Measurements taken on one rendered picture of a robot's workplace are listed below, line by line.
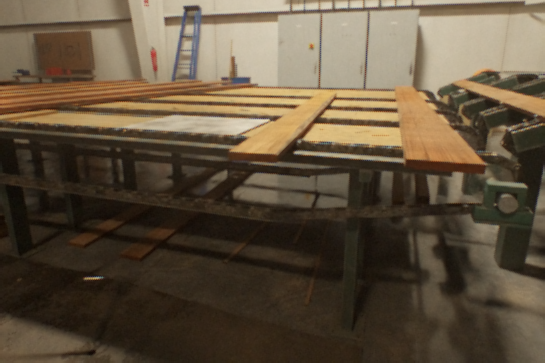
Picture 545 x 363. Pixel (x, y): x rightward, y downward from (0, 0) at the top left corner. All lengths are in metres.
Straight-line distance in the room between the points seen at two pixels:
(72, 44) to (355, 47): 6.78
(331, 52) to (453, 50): 2.15
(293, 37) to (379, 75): 1.70
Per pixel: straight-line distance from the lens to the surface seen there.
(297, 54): 7.00
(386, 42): 6.78
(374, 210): 1.40
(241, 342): 1.70
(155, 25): 8.76
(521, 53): 7.62
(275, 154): 1.06
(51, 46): 10.88
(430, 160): 1.08
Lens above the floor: 1.13
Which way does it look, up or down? 15 degrees down
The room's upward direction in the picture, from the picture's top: straight up
